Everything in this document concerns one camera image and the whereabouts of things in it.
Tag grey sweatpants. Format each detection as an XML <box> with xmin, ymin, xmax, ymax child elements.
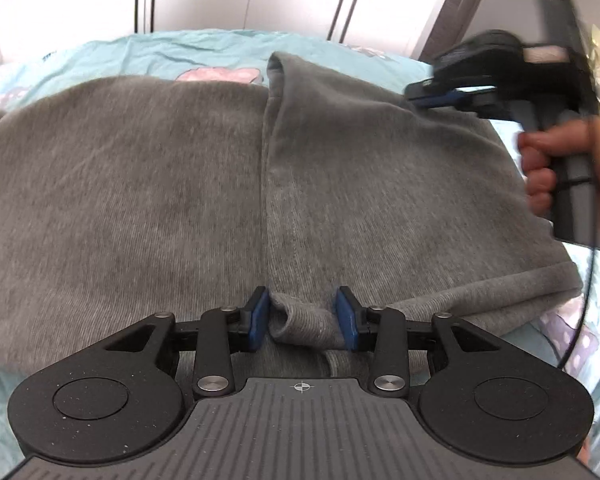
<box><xmin>0</xmin><ymin>52</ymin><xmax>581</xmax><ymax>378</ymax></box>

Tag person's right hand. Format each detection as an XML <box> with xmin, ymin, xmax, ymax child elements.
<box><xmin>517</xmin><ymin>117</ymin><xmax>600</xmax><ymax>216</ymax></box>

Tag dark brown door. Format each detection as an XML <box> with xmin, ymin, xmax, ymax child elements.
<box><xmin>418</xmin><ymin>0</ymin><xmax>481</xmax><ymax>63</ymax></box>

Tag light blue bed sheet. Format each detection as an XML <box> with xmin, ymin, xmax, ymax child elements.
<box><xmin>0</xmin><ymin>29</ymin><xmax>600</xmax><ymax>479</ymax></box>

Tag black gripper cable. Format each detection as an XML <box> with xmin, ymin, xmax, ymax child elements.
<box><xmin>557</xmin><ymin>238</ymin><xmax>598</xmax><ymax>371</ymax></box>

